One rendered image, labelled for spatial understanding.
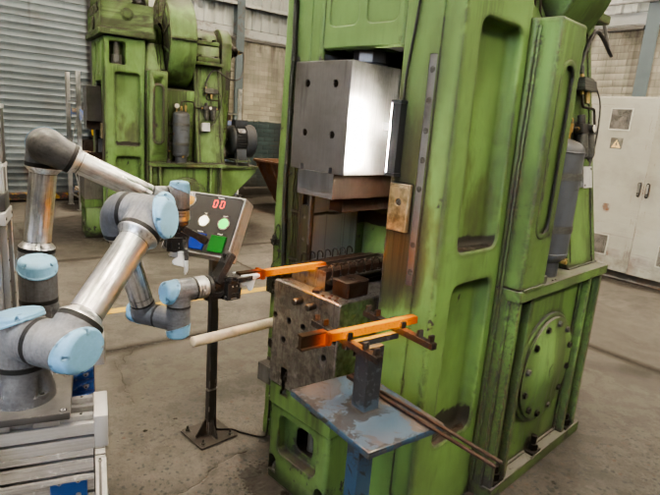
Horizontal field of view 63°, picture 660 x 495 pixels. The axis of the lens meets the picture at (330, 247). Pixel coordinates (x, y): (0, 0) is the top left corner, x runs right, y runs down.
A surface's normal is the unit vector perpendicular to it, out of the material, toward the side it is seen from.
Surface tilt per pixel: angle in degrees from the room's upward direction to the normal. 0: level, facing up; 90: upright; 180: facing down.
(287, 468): 90
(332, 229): 90
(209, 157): 79
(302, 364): 90
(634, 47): 90
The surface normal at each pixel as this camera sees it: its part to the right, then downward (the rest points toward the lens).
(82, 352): 0.89, 0.24
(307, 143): -0.72, 0.10
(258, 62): 0.62, 0.22
